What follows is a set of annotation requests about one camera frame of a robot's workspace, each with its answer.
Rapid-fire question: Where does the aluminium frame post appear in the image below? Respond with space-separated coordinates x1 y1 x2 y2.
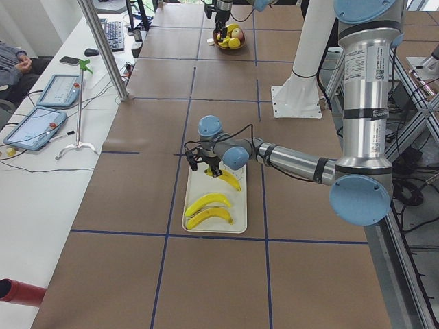
78 0 128 101

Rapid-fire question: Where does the yellow starfruit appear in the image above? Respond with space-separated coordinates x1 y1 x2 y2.
218 38 230 48

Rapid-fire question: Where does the black computer mouse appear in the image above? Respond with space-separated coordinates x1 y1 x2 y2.
84 48 99 57

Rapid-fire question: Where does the yellow banana long curved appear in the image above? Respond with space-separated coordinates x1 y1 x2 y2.
214 169 242 192

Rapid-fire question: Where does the white bear tray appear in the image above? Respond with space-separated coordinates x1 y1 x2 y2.
182 162 247 234

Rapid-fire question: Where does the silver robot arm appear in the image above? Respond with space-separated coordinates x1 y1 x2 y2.
198 1 406 226
204 0 276 38

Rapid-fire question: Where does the blue teach pendant near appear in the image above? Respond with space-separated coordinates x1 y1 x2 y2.
3 106 67 151

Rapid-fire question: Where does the yellow banana moved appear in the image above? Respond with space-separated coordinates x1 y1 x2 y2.
185 193 232 217
186 207 234 230

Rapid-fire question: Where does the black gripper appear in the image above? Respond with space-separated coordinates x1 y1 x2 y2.
214 0 233 41
201 150 222 178

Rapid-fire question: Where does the blue teach pendant far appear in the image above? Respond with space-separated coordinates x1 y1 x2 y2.
36 75 80 108

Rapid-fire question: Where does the pink apple near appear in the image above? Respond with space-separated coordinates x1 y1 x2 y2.
230 28 244 40

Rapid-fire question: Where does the seated person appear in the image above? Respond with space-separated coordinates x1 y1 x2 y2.
1 42 51 107

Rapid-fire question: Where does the red cylinder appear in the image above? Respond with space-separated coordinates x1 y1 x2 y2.
1 278 46 307

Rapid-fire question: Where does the yellow lemon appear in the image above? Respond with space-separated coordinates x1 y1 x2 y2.
228 38 241 49

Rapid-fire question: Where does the black smartphone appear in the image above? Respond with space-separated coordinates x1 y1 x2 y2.
59 56 80 66

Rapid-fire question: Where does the brown wicker basket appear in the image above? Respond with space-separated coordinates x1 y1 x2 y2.
213 27 246 50

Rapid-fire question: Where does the blue teach pendant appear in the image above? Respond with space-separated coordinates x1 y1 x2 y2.
36 75 80 108
3 106 67 151

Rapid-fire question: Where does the black keyboard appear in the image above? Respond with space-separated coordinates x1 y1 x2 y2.
104 21 124 52

